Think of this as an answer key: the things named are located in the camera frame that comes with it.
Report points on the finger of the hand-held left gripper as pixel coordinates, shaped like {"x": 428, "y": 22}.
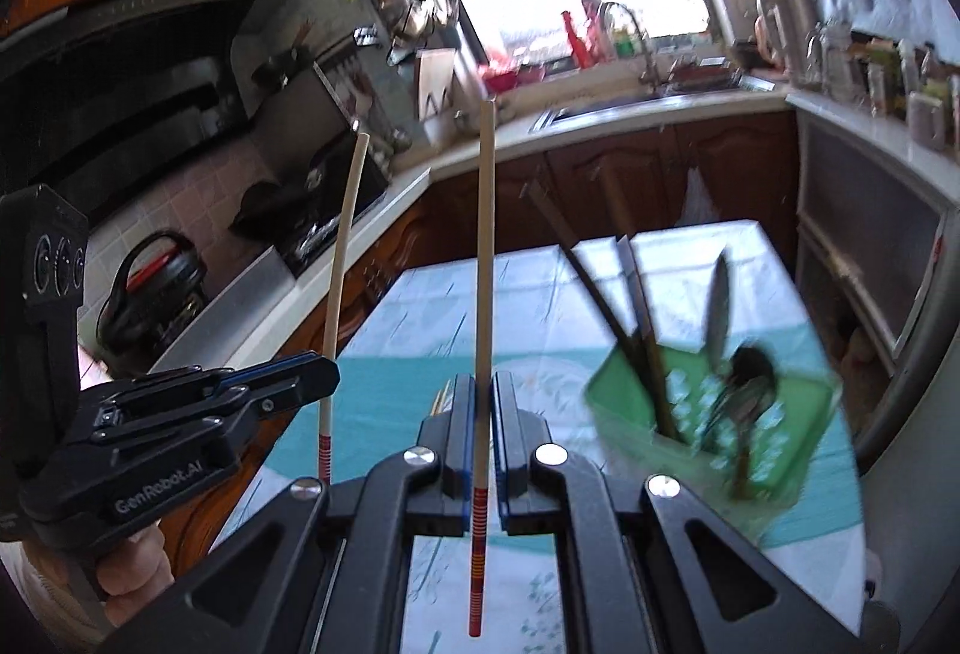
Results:
{"x": 262, "y": 369}
{"x": 285, "y": 399}

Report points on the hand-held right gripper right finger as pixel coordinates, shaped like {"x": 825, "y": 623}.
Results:
{"x": 506, "y": 444}

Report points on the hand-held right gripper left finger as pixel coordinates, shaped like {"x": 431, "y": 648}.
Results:
{"x": 463, "y": 444}

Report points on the row of chopsticks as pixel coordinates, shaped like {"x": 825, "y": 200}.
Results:
{"x": 439, "y": 406}

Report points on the beige chopstick red banded end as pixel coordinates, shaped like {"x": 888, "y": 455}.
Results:
{"x": 486, "y": 249}
{"x": 345, "y": 234}

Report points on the dark brown chopstick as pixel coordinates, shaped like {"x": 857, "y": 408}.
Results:
{"x": 637, "y": 316}
{"x": 592, "y": 294}

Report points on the large steel spoon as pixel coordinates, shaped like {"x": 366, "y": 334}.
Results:
{"x": 754, "y": 369}

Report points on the green utensil holder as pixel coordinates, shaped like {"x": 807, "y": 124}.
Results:
{"x": 787, "y": 444}

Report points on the person's left forearm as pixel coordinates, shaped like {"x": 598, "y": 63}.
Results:
{"x": 30, "y": 586}

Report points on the person's left hand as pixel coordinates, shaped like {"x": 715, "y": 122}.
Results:
{"x": 139, "y": 571}

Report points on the black red electric cooker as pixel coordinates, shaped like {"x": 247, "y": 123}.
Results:
{"x": 150, "y": 301}

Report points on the printed tablecloth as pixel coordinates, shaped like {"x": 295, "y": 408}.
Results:
{"x": 525, "y": 324}

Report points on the gas stove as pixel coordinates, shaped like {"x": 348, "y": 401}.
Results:
{"x": 330, "y": 241}

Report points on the black range hood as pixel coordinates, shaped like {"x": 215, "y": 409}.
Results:
{"x": 112, "y": 84}

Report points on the wooden base cabinets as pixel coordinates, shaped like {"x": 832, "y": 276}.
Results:
{"x": 637, "y": 174}

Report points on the white plastic bag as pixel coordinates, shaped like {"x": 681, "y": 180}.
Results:
{"x": 699, "y": 200}

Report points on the white cutting board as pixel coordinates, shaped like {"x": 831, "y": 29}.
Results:
{"x": 436, "y": 88}

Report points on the red basin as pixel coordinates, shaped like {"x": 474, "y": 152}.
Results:
{"x": 499, "y": 78}

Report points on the steel sink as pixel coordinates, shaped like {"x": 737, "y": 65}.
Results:
{"x": 660, "y": 95}

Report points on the red spray bottle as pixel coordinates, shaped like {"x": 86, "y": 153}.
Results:
{"x": 576, "y": 43}

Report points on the pink bottle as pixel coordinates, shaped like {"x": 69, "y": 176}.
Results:
{"x": 600, "y": 43}

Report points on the grey glass-door sideboard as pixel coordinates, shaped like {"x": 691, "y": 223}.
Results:
{"x": 862, "y": 226}

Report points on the green bottle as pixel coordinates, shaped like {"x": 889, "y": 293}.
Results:
{"x": 624, "y": 40}

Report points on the steel faucet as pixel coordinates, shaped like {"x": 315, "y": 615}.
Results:
{"x": 634, "y": 24}

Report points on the glass pitcher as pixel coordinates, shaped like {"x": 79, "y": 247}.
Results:
{"x": 831, "y": 61}

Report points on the white mug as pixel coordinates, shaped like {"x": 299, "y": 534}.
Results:
{"x": 926, "y": 121}

